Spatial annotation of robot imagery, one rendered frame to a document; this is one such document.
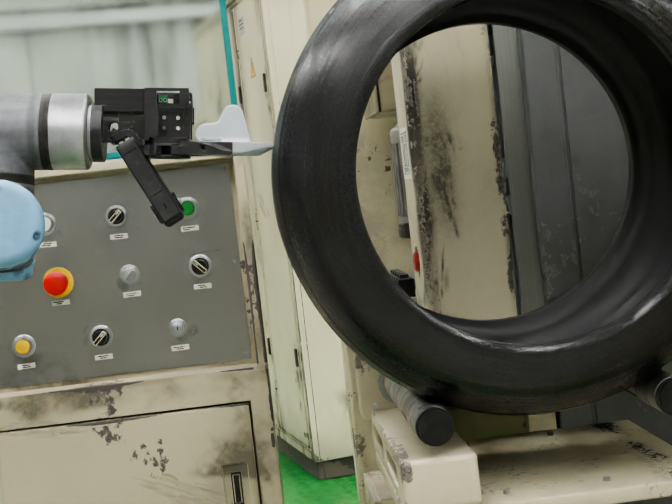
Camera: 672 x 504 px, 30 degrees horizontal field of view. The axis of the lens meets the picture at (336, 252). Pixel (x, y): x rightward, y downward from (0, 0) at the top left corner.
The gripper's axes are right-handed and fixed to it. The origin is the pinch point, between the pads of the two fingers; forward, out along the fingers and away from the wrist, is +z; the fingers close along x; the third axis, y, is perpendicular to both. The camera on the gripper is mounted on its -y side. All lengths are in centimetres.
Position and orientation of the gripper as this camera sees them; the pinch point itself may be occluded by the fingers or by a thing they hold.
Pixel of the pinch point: (262, 151)
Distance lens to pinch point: 150.4
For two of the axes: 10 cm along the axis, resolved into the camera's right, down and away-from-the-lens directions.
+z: 10.0, 0.1, 0.7
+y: 0.1, -10.0, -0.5
